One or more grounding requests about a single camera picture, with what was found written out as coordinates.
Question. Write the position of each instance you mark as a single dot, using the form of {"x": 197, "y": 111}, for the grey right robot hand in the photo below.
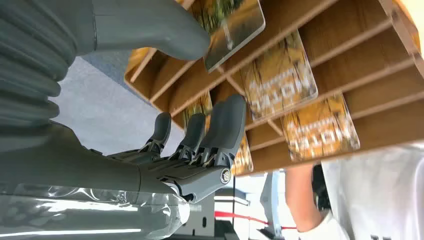
{"x": 82, "y": 165}

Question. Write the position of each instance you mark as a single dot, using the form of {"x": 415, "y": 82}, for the yellow printed card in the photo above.
{"x": 243, "y": 159}
{"x": 280, "y": 79}
{"x": 319, "y": 132}
{"x": 198, "y": 107}

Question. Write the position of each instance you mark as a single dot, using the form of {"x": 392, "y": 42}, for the glossy picture card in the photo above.
{"x": 232, "y": 30}

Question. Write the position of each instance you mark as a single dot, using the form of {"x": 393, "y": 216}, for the person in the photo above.
{"x": 374, "y": 195}

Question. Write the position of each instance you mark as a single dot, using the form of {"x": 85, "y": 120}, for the wooden card rack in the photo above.
{"x": 364, "y": 59}

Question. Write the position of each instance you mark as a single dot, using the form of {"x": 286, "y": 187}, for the clear plastic wrap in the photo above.
{"x": 82, "y": 215}

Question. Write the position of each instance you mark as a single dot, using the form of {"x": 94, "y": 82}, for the ribbed grey right arm sleeve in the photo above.
{"x": 30, "y": 59}

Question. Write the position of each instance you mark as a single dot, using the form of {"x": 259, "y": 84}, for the grey cabinet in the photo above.
{"x": 198, "y": 218}

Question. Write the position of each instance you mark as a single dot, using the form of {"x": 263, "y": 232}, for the thin black pole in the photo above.
{"x": 234, "y": 202}

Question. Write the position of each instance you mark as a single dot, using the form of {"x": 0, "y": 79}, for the white stand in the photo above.
{"x": 271, "y": 202}

